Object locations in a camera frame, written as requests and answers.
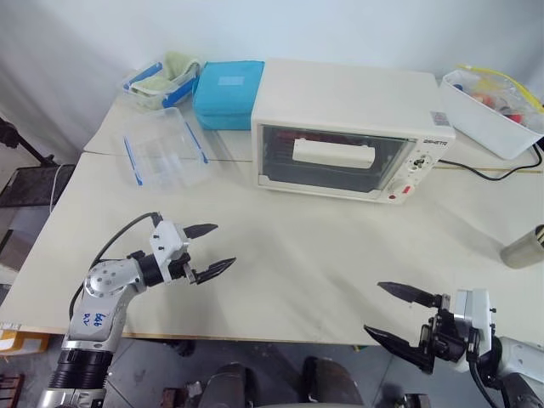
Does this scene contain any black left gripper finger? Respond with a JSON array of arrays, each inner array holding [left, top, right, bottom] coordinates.
[[192, 257, 237, 286], [183, 223, 219, 241]]

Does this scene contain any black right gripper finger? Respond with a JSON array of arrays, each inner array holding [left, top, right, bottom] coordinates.
[[377, 280, 442, 309], [363, 324, 435, 376]]

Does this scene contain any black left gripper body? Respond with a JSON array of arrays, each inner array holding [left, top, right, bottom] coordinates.
[[168, 250, 197, 286]]

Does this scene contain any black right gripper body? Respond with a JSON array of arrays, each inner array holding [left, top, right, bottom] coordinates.
[[417, 292, 481, 376]]

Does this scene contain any white toaster oven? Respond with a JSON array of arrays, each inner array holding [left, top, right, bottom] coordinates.
[[250, 58, 457, 207]]

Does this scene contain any dark rounded shape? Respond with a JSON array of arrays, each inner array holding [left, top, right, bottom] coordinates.
[[300, 355, 366, 408], [207, 362, 257, 408]]

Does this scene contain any clear lid with blue clips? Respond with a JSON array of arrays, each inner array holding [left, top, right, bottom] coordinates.
[[120, 106, 210, 191]]

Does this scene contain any grey cylinder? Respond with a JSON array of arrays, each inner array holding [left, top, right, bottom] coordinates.
[[500, 225, 544, 270]]

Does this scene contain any blue fabric lunch bag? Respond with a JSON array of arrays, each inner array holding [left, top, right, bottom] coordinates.
[[191, 60, 266, 131]]

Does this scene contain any clear box with blue clips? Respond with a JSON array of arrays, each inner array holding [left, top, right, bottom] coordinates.
[[122, 59, 201, 113]]

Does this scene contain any green towel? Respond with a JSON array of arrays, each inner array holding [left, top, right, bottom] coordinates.
[[128, 51, 201, 102]]

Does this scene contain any black side stand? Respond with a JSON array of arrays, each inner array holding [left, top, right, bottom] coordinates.
[[0, 162, 78, 210]]

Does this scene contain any yellow box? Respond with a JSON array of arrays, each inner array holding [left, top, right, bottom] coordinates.
[[0, 328, 51, 354]]

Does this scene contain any white plastic bin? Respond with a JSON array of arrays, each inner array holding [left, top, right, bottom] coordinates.
[[438, 70, 544, 161]]

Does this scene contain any black tripod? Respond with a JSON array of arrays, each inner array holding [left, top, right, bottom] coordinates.
[[0, 116, 57, 167]]

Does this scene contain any clear yellow-edged zip bag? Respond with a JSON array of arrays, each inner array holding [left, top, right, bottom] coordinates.
[[456, 63, 544, 128]]

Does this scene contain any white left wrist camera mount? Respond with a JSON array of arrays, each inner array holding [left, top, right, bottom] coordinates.
[[149, 220, 190, 285]]

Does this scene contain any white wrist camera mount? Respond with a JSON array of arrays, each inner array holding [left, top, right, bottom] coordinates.
[[149, 220, 190, 285], [453, 288, 496, 354]]

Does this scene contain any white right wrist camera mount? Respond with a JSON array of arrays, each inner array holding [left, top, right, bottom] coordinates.
[[453, 288, 496, 354]]

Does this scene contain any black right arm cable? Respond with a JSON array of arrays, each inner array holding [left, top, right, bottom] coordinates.
[[466, 339, 513, 408]]

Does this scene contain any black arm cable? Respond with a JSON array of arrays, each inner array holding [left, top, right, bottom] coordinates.
[[466, 339, 513, 408], [69, 211, 165, 325]]

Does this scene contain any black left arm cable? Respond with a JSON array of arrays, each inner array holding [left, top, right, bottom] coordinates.
[[69, 211, 165, 325]]

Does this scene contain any black power cable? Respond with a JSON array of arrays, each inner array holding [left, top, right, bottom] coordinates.
[[436, 142, 544, 183]]

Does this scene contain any thin white cable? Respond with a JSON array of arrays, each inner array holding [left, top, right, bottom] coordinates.
[[48, 164, 65, 214]]

